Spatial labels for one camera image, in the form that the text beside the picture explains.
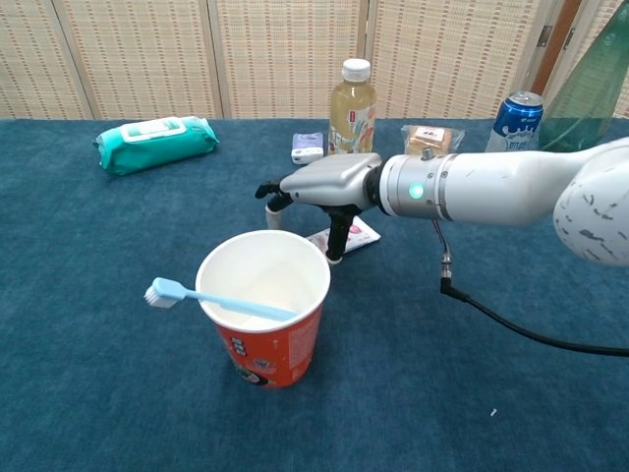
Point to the packaged sliced cake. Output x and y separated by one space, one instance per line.
432 140

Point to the white toothpaste tube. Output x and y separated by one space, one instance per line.
361 233

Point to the teal wet wipes pack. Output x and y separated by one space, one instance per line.
152 147

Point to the light blue toothbrush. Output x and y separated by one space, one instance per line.
221 300

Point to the brown wooden post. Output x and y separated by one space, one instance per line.
555 49

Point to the small purple card box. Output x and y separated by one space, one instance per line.
307 147

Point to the yellow drink bottle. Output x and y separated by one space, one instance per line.
350 118

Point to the blue felt table mat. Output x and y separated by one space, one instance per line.
98 295

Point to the bamboo folding screen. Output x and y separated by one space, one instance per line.
147 59

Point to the red paper cup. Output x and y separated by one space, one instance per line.
275 354

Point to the green spray bottle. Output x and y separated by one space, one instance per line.
585 98

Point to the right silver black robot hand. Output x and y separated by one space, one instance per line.
329 179

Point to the blue white drink can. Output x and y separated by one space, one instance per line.
516 128

